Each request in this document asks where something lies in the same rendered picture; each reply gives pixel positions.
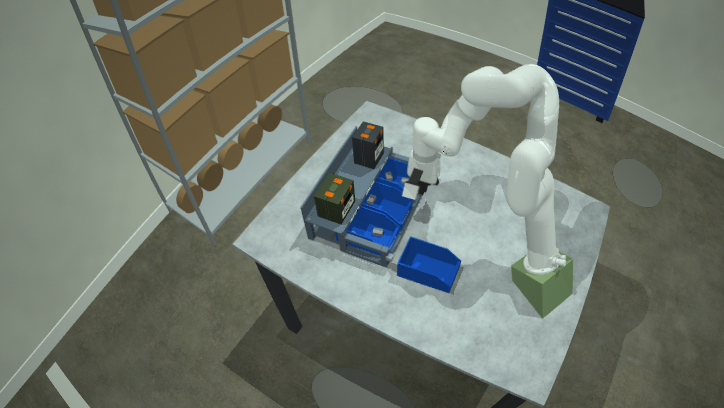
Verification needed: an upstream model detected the dark grey tool case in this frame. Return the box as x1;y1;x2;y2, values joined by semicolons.
352;121;384;169

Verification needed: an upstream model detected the blue bin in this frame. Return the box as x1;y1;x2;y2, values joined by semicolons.
361;181;411;231
397;236;460;292
346;206;398;256
375;158;409;192

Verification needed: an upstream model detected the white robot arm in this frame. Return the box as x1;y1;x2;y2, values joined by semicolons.
413;64;566;275

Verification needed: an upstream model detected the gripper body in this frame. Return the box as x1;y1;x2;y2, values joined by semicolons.
407;150;440;184

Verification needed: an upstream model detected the dark grey shelf rack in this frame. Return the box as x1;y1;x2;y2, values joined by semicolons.
301;126;422;267

